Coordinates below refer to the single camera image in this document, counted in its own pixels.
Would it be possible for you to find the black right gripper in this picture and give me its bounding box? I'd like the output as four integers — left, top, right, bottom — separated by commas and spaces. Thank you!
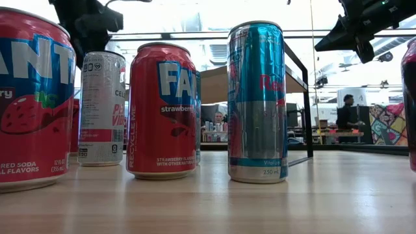
314, 0, 400, 64

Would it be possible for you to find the red strawberry Fanta can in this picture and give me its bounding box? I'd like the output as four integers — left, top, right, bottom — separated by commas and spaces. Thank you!
125, 41, 198, 181
0, 6, 77, 194

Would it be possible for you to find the standing person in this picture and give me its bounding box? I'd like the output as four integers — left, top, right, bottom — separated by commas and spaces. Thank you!
335, 94, 367, 144

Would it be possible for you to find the wooden shelf black metal frame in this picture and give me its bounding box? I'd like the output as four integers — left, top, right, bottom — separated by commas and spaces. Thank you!
200, 41, 315, 168

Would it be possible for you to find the red cola can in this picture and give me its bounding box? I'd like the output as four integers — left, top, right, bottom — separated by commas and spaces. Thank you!
69, 98, 81, 157
400, 37, 416, 173

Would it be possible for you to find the black cabinet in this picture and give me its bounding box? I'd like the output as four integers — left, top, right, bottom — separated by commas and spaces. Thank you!
336, 105, 374, 145

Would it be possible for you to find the white Celsius can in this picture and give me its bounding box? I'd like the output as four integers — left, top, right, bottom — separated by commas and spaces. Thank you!
77, 50, 127, 168

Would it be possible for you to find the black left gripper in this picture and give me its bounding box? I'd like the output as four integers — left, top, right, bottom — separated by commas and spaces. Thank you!
60, 11, 124, 70

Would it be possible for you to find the black monitor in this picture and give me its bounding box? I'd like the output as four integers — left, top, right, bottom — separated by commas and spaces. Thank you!
286, 102, 299, 128

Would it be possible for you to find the white box appliance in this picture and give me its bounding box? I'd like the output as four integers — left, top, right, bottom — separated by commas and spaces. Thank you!
337, 87, 368, 108

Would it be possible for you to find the black ceiling rail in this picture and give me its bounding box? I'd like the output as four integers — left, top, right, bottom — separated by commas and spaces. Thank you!
109, 28, 416, 42

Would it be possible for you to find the black ceiling-mounted device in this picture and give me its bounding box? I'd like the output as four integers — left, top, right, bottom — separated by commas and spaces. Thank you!
314, 75, 329, 88
377, 51, 394, 63

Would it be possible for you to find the blue silver Red Bull can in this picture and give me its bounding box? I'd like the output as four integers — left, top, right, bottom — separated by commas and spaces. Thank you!
226, 20, 289, 185
195, 70, 202, 165

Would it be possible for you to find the seated person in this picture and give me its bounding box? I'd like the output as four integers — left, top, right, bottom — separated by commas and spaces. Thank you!
207, 111, 228, 133

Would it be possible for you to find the wooden workbench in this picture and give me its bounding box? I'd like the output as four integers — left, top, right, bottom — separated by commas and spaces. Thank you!
311, 129, 365, 146

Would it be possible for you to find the colourful patchwork panel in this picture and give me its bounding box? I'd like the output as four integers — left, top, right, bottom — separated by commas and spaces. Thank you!
369, 103, 409, 146

